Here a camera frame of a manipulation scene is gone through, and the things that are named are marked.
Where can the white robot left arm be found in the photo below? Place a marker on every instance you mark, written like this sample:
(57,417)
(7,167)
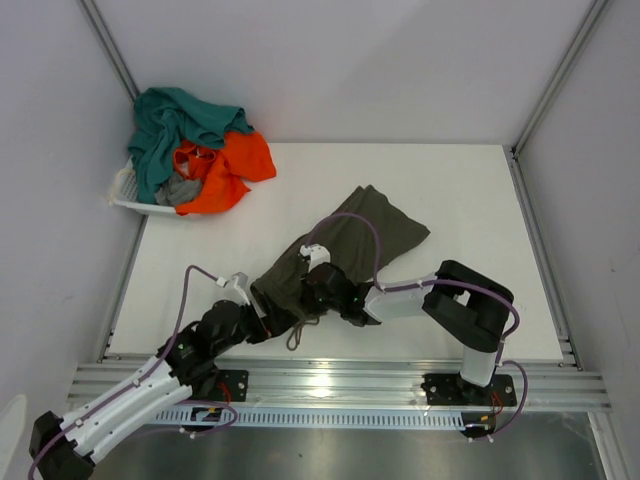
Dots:
(182,372)

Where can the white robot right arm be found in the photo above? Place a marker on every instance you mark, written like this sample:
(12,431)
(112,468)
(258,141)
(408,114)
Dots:
(472,308)

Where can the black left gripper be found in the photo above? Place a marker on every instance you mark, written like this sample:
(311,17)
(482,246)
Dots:
(261,333)

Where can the white slotted cable duct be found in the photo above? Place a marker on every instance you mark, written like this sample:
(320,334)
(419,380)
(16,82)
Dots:
(318,418)

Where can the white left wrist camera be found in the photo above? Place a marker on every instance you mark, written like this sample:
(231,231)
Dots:
(234,289)

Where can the olive green shorts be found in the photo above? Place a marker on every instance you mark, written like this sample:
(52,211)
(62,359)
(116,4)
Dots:
(364,217)

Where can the grey shorts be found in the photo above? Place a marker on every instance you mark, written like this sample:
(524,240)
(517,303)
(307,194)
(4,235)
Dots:
(177,191)

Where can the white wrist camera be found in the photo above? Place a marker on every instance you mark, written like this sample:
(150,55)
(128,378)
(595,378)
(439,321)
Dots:
(314,255)
(234,289)

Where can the aluminium mounting rail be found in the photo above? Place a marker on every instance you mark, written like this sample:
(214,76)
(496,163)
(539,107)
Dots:
(345,384)

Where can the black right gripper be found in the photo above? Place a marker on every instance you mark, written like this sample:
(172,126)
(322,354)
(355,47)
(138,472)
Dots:
(307,301)

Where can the orange shorts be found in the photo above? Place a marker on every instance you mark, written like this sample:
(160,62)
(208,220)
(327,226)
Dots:
(224,173)

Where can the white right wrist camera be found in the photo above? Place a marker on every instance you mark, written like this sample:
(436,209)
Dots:
(314,255)

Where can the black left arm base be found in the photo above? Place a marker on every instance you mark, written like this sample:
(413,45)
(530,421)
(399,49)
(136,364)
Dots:
(226,386)

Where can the teal shorts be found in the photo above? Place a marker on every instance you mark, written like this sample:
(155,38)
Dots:
(164,117)

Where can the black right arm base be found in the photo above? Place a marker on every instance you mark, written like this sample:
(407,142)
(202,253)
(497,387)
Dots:
(449,389)

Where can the white plastic laundry basket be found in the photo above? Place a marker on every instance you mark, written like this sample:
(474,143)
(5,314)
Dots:
(124,193)

